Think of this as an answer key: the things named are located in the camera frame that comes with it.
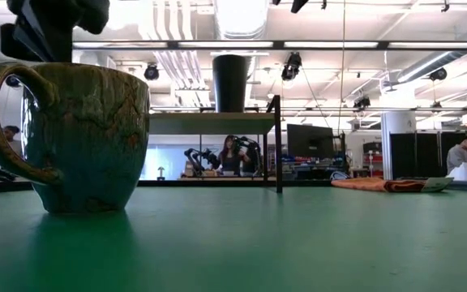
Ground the orange cloth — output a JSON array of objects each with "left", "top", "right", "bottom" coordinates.
[{"left": 330, "top": 177, "right": 427, "bottom": 193}]

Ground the pale green pad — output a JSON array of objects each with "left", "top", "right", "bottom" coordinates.
[{"left": 421, "top": 176, "right": 455, "bottom": 193}]

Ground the wooden shelf with black frame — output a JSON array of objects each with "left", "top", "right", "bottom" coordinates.
[{"left": 148, "top": 95, "right": 284, "bottom": 195}]

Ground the black partition wall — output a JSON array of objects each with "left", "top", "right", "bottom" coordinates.
[{"left": 390, "top": 131, "right": 467, "bottom": 179}]

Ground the yellow-green glazed mug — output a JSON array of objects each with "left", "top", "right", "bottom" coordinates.
[{"left": 0, "top": 61, "right": 152, "bottom": 215}]

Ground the black computer monitor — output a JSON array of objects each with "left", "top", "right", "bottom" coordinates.
[{"left": 286, "top": 123, "right": 336, "bottom": 160}]

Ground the tall black cup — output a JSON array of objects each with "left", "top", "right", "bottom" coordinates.
[{"left": 212, "top": 54, "right": 252, "bottom": 114}]

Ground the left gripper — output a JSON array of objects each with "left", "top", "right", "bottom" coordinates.
[{"left": 0, "top": 0, "right": 111, "bottom": 64}]

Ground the thin black hanging cable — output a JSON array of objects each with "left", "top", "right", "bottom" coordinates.
[{"left": 337, "top": 0, "right": 347, "bottom": 122}]

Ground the person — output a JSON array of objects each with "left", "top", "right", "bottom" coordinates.
[
  {"left": 1, "top": 125, "right": 24, "bottom": 157},
  {"left": 216, "top": 135, "right": 251, "bottom": 177},
  {"left": 446, "top": 137, "right": 467, "bottom": 175}
]

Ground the black station frame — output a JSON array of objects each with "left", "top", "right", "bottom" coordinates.
[{"left": 0, "top": 39, "right": 467, "bottom": 52}]

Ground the white ceiling duct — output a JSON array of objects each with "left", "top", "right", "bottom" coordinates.
[{"left": 212, "top": 0, "right": 271, "bottom": 41}]

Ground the white column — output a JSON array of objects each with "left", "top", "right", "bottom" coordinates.
[{"left": 380, "top": 87, "right": 418, "bottom": 181}]

